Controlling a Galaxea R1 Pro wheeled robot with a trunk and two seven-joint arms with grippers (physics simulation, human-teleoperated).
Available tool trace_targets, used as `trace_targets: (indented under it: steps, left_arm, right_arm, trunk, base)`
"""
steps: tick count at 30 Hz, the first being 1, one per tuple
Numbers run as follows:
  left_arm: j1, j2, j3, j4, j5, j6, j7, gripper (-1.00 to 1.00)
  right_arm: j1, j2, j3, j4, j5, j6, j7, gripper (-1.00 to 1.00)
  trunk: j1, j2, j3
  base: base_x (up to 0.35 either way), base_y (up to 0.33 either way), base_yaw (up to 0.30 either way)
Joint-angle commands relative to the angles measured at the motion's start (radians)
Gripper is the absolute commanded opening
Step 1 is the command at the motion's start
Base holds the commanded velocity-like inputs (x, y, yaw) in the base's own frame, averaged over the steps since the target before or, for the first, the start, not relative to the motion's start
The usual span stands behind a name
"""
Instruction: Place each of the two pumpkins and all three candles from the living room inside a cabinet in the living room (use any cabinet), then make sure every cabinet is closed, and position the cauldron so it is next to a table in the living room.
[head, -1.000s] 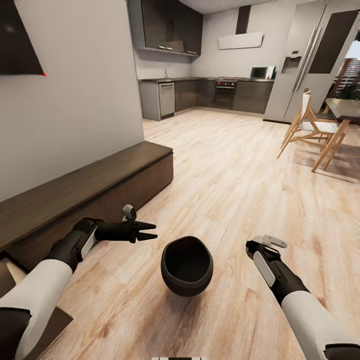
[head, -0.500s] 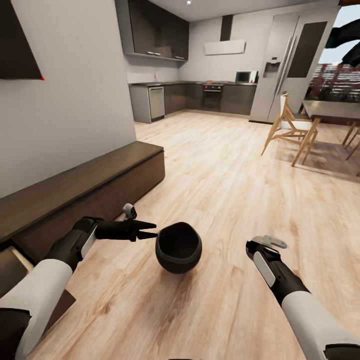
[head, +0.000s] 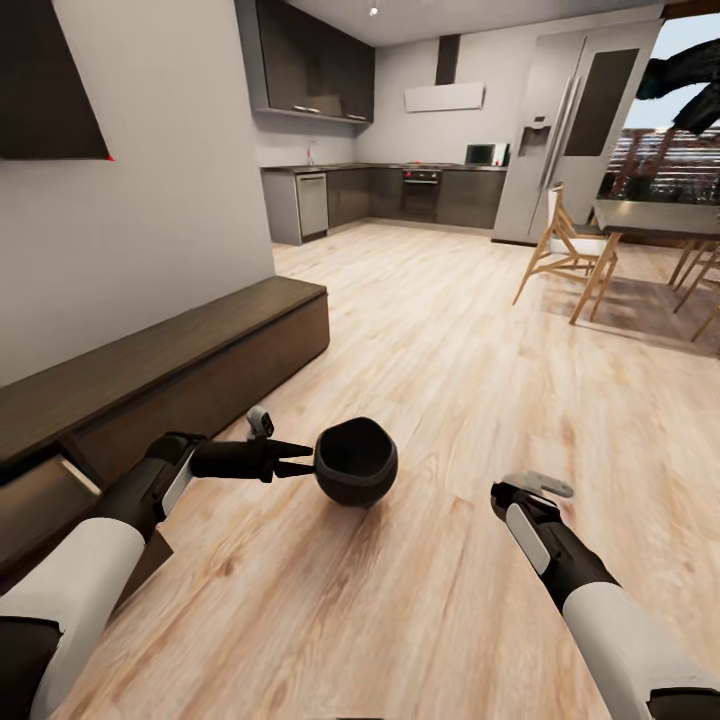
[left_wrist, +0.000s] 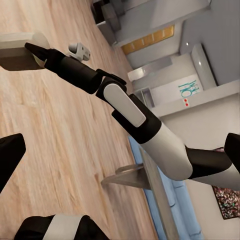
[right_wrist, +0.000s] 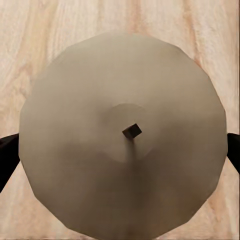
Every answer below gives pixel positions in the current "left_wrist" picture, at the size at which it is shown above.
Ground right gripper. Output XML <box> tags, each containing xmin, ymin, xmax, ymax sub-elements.
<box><xmin>25</xmin><ymin>42</ymin><xmax>87</xmax><ymax>87</ymax></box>

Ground pillar candle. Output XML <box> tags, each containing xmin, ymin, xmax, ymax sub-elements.
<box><xmin>0</xmin><ymin>30</ymin><xmax>51</xmax><ymax>72</ymax></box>

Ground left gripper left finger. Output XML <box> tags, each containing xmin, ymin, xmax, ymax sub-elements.
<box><xmin>0</xmin><ymin>133</ymin><xmax>26</xmax><ymax>193</ymax></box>

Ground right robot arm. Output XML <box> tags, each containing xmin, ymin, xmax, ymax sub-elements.
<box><xmin>25</xmin><ymin>41</ymin><xmax>240</xmax><ymax>192</ymax></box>

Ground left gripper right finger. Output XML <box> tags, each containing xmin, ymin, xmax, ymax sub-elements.
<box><xmin>224</xmin><ymin>133</ymin><xmax>240</xmax><ymax>173</ymax></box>

